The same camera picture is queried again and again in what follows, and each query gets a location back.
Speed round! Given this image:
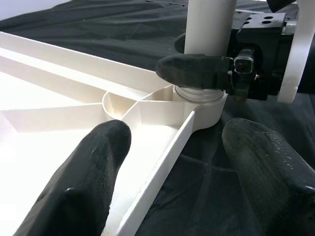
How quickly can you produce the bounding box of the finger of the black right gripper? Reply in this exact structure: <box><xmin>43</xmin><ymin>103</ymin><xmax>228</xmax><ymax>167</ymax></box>
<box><xmin>173</xmin><ymin>33</ymin><xmax>187</xmax><ymax>54</ymax></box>
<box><xmin>156</xmin><ymin>53</ymin><xmax>233</xmax><ymax>89</ymax></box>

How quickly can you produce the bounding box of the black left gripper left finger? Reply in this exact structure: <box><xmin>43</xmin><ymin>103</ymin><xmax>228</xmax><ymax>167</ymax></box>
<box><xmin>11</xmin><ymin>120</ymin><xmax>132</xmax><ymax>236</ymax></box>

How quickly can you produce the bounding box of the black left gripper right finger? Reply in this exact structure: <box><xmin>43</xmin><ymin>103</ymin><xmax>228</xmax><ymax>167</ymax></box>
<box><xmin>221</xmin><ymin>117</ymin><xmax>315</xmax><ymax>236</ymax></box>

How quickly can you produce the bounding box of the white plastic table leg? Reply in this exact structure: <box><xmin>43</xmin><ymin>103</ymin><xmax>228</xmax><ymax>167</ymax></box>
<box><xmin>172</xmin><ymin>0</ymin><xmax>237</xmax><ymax>101</ymax></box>

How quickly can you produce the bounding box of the white plastic children table top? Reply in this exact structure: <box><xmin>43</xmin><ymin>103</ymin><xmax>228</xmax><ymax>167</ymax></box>
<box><xmin>0</xmin><ymin>31</ymin><xmax>228</xmax><ymax>236</ymax></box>

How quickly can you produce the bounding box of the black fabric table cover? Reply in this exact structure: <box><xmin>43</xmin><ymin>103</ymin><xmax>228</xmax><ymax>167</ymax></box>
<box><xmin>0</xmin><ymin>0</ymin><xmax>315</xmax><ymax>236</ymax></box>

